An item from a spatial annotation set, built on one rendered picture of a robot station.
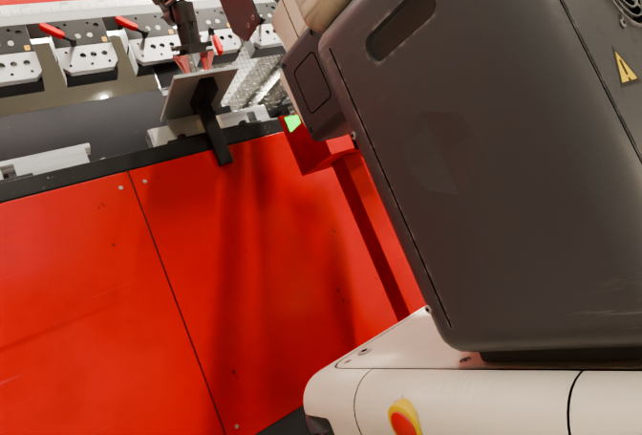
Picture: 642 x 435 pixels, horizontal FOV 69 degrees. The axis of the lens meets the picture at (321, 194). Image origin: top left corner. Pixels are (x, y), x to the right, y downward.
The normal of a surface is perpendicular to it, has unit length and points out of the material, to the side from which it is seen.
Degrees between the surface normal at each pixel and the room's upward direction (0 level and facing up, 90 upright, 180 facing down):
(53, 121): 90
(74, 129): 90
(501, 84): 90
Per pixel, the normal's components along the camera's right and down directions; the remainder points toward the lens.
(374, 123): -0.78, 0.26
